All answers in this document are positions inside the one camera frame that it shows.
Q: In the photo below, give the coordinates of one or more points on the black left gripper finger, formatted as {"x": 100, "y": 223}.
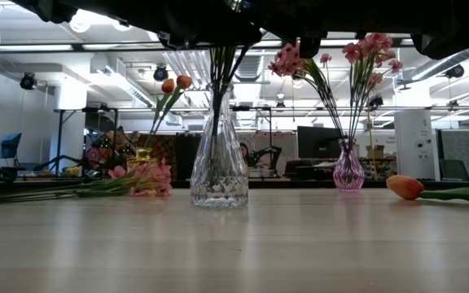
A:
{"x": 218, "y": 36}

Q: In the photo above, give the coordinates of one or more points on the blue artificial flower bunch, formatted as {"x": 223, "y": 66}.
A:
{"x": 222, "y": 65}

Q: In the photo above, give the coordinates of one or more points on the orange artificial tulip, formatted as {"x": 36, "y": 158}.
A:
{"x": 184, "y": 81}
{"x": 168, "y": 86}
{"x": 405, "y": 187}

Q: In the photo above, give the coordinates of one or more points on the clear ribbed glass vase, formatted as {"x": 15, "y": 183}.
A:
{"x": 219, "y": 187}

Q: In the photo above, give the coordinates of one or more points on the background black robot arm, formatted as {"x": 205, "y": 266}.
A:
{"x": 51, "y": 159}

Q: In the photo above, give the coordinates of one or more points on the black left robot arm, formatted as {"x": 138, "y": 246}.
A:
{"x": 96, "y": 8}

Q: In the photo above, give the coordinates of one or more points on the yellow glass vase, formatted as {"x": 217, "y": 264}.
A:
{"x": 144, "y": 154}

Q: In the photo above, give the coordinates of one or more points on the pink glass vase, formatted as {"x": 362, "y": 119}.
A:
{"x": 348, "y": 171}

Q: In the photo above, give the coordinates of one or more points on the colourful patterned cloth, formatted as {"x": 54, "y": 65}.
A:
{"x": 165, "y": 148}

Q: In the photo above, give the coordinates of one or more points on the black computer monitor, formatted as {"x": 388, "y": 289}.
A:
{"x": 320, "y": 142}

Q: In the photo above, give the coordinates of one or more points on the cardboard box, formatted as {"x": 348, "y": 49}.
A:
{"x": 377, "y": 152}

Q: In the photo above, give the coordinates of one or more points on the white column with sockets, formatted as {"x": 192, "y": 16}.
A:
{"x": 415, "y": 138}

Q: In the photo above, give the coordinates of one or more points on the grey cubicle partition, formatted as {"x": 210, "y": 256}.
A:
{"x": 458, "y": 148}

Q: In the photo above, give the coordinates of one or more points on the blue-lit monitor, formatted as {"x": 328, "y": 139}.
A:
{"x": 10, "y": 144}

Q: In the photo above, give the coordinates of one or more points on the black ceiling-mounted camera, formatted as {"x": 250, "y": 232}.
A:
{"x": 454, "y": 71}
{"x": 29, "y": 81}
{"x": 377, "y": 101}
{"x": 161, "y": 74}

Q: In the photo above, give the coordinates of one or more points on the silver ceiling duct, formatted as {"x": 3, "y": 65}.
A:
{"x": 434, "y": 68}

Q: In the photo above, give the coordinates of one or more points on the black overhead frame bar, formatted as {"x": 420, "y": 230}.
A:
{"x": 77, "y": 46}

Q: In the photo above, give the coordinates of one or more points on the black metal stand frame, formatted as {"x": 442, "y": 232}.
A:
{"x": 59, "y": 138}

